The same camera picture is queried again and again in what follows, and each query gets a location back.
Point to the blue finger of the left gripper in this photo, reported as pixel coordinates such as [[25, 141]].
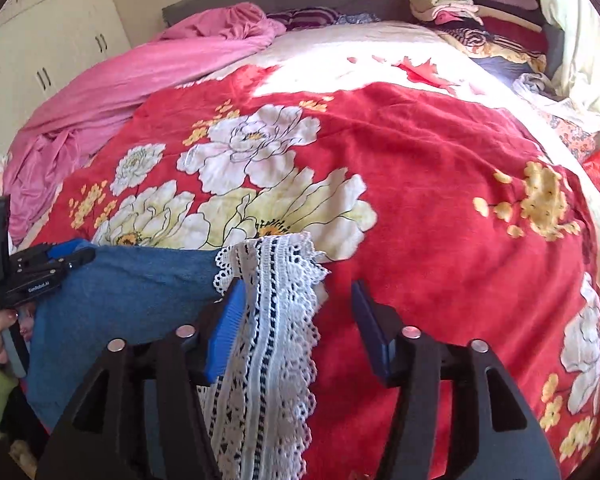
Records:
[[76, 249], [64, 266]]

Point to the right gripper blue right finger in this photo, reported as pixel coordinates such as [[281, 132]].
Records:
[[494, 434]]

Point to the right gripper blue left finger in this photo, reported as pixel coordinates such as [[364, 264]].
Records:
[[138, 404]]

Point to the blue denim pants lace hem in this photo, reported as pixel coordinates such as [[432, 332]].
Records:
[[130, 299]]

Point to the pink bed sheet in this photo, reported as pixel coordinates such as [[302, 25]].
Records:
[[74, 124]]

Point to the red floral blanket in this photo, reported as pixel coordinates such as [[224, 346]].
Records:
[[448, 210]]

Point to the white wardrobe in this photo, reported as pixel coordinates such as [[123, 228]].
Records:
[[44, 44]]

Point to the striped purple pillow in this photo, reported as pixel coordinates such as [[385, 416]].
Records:
[[319, 17]]

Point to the floral fabric bag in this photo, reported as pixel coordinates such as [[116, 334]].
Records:
[[576, 127]]

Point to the cream curtain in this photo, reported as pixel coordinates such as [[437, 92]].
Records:
[[578, 77]]

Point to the stack of folded clothes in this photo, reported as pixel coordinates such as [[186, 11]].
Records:
[[506, 30]]

